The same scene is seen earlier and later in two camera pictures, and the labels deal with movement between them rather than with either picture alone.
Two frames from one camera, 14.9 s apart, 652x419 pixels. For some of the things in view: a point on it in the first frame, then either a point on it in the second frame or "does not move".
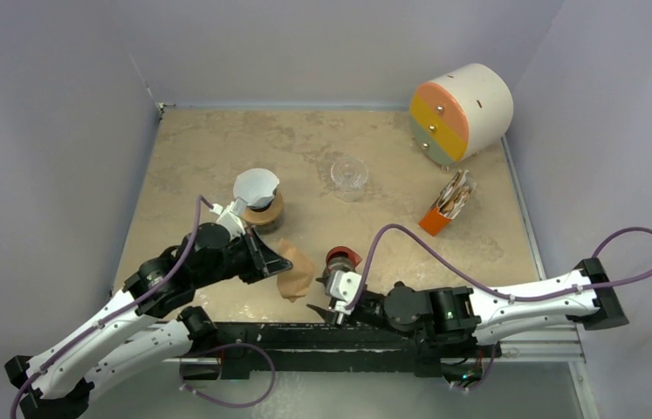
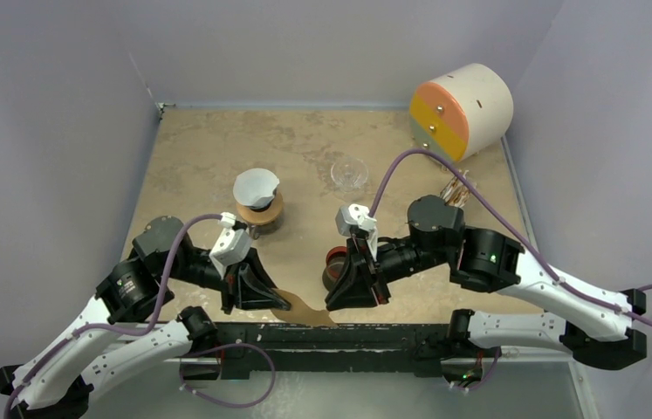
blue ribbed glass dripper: (264, 208) does not move
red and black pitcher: (339, 258) does not move
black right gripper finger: (328, 316) -> (353, 291)
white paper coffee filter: (256, 186) does not move
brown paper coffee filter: (294, 283) -> (300, 312)
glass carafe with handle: (269, 228) does not move
